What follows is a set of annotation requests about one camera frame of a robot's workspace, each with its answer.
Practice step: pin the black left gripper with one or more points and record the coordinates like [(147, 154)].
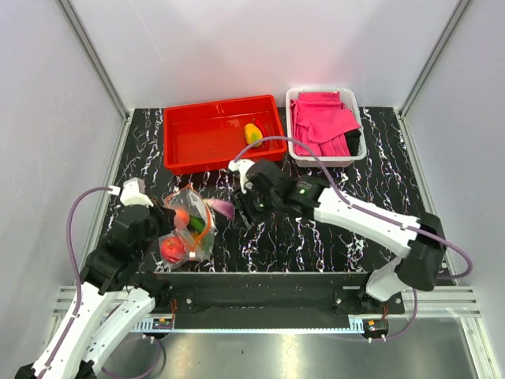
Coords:
[(167, 217)]

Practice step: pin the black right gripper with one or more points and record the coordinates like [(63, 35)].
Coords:
[(242, 201)]

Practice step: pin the purple fake eggplant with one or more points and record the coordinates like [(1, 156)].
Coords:
[(225, 208)]

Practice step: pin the clear zip top bag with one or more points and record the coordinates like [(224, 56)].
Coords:
[(198, 247)]

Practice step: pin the green fake chili pepper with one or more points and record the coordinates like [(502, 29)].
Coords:
[(197, 224)]

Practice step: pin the yellow green fake mango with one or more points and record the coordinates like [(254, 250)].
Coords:
[(253, 135)]

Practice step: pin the red fake chili pepper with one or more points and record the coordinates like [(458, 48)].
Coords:
[(263, 128)]

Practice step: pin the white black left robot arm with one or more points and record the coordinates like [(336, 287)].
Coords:
[(108, 301)]

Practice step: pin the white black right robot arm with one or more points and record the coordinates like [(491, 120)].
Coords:
[(415, 242)]

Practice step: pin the orange fake peach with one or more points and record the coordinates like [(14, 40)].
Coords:
[(181, 218)]

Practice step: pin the red fake apple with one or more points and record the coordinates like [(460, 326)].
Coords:
[(172, 249)]

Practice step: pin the black marble pattern mat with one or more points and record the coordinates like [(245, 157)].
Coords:
[(284, 244)]

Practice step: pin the red plastic tray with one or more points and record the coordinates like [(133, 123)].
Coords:
[(207, 136)]

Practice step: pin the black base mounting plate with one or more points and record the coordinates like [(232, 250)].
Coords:
[(272, 302)]

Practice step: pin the pink cloth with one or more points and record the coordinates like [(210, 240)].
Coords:
[(322, 122)]

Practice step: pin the white plastic basket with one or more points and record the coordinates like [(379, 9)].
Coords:
[(348, 98)]

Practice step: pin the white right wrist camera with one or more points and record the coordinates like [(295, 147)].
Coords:
[(241, 166)]

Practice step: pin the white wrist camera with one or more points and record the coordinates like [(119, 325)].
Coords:
[(132, 192), (241, 166)]

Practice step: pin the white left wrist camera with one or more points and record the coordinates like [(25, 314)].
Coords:
[(132, 192)]

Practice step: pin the white slotted cable duct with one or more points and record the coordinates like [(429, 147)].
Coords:
[(153, 325)]

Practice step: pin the left aluminium frame post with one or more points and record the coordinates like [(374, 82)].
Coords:
[(76, 24)]

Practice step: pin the aluminium frame post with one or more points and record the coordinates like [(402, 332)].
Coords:
[(449, 29), (76, 24)]

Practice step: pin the right aluminium frame post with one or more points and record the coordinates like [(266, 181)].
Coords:
[(449, 29)]

